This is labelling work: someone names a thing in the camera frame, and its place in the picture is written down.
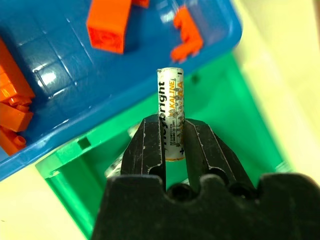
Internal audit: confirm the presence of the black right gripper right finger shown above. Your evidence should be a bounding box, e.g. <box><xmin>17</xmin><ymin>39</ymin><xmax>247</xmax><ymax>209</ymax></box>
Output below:
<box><xmin>183</xmin><ymin>118</ymin><xmax>256</xmax><ymax>192</ymax></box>

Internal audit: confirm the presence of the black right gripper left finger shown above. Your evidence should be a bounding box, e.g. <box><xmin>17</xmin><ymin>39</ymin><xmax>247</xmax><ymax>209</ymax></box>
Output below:
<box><xmin>120</xmin><ymin>116</ymin><xmax>168</xmax><ymax>191</ymax></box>

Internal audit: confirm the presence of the white AA alkaline battery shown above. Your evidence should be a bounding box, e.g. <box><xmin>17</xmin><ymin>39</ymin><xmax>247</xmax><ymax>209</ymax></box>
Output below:
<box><xmin>156</xmin><ymin>67</ymin><xmax>186</xmax><ymax>163</ymax></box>

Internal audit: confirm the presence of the green plastic bin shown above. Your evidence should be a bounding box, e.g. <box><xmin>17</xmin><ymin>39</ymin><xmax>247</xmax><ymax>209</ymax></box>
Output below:
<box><xmin>35</xmin><ymin>52</ymin><xmax>291</xmax><ymax>240</ymax></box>

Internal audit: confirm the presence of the blue plastic bin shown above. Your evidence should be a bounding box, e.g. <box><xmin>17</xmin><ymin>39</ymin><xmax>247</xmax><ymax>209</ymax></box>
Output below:
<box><xmin>0</xmin><ymin>0</ymin><xmax>244</xmax><ymax>183</ymax></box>

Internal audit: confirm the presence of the orange toothed building piece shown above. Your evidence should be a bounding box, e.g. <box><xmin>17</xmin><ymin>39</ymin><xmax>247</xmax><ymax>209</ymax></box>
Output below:
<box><xmin>170</xmin><ymin>5</ymin><xmax>204</xmax><ymax>63</ymax></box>

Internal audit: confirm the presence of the large orange building block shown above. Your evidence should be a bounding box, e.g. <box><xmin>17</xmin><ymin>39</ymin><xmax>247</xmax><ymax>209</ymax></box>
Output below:
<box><xmin>86</xmin><ymin>0</ymin><xmax>133</xmax><ymax>55</ymax></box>

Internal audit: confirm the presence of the small orange studded brick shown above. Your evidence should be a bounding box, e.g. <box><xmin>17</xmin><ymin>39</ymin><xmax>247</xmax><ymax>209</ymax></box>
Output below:
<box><xmin>0</xmin><ymin>126</ymin><xmax>27</xmax><ymax>157</ymax></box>

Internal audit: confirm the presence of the orange building brick stack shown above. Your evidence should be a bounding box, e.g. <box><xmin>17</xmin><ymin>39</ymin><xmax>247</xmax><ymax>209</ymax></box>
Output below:
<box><xmin>0</xmin><ymin>37</ymin><xmax>36</xmax><ymax>133</ymax></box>

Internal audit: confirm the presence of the orange brick fragment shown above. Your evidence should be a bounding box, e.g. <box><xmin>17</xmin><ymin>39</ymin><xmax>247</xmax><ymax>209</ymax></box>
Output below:
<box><xmin>131</xmin><ymin>0</ymin><xmax>151</xmax><ymax>8</ymax></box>

